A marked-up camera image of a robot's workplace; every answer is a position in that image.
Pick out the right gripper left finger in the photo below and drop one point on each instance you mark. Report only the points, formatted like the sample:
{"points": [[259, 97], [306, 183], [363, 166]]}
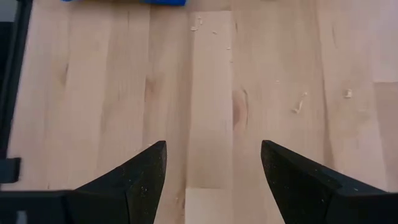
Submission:
{"points": [[124, 199]]}

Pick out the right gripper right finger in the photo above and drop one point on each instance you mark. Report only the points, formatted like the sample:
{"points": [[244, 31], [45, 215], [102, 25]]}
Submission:
{"points": [[311, 199]]}

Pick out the blue Maruchan noodle pack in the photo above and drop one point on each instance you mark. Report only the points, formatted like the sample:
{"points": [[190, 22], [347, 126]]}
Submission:
{"points": [[164, 2]]}

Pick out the pale noodle crumb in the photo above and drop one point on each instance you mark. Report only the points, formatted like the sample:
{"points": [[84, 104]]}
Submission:
{"points": [[299, 104], [196, 25], [348, 93]]}

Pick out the black metal table frame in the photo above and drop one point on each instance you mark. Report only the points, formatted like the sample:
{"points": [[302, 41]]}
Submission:
{"points": [[9, 93]]}

